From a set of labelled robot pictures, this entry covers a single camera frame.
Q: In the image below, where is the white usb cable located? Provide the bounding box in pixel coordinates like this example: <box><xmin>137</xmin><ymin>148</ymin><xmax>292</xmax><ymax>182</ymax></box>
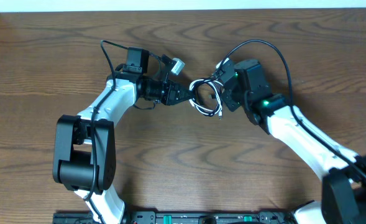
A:
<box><xmin>188</xmin><ymin>78</ymin><xmax>224</xmax><ymax>121</ymax></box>

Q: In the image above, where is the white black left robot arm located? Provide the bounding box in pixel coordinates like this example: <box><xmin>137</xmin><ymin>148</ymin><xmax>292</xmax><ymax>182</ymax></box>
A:
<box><xmin>52</xmin><ymin>55</ymin><xmax>192</xmax><ymax>223</ymax></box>

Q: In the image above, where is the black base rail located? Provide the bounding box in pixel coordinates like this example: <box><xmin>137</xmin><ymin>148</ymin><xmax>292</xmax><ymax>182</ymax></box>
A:
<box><xmin>52</xmin><ymin>210</ymin><xmax>295</xmax><ymax>224</ymax></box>

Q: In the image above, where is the black usb cable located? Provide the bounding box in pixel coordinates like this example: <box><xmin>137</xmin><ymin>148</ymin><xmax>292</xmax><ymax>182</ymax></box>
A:
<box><xmin>189</xmin><ymin>77</ymin><xmax>224</xmax><ymax>118</ymax></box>

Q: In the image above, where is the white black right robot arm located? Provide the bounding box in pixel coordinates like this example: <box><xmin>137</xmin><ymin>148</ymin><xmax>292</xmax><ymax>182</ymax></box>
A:
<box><xmin>214</xmin><ymin>59</ymin><xmax>366</xmax><ymax>223</ymax></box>

